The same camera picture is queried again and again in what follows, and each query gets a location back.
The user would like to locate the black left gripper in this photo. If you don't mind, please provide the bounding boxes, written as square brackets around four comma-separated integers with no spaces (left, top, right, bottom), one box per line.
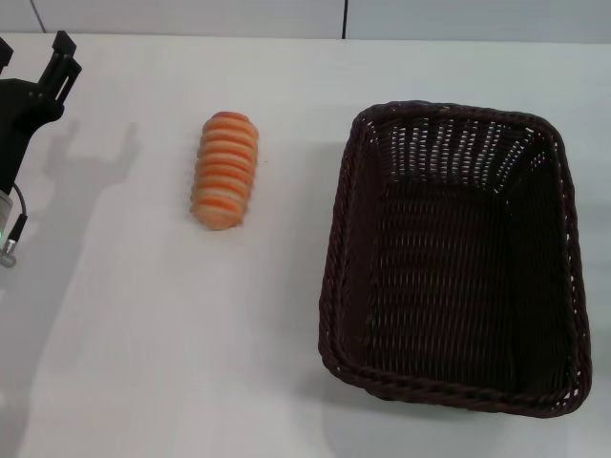
[0,31,83,195]

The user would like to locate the cable with silver plug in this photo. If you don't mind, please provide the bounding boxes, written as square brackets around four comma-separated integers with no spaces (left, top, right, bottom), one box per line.
[2,182,29,269]

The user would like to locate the dark brown wicker basket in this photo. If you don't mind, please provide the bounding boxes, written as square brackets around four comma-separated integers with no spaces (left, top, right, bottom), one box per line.
[317,98,594,421]

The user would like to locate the orange striped bread loaf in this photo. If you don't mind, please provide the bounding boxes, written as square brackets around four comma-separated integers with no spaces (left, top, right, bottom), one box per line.
[189,110,262,234]

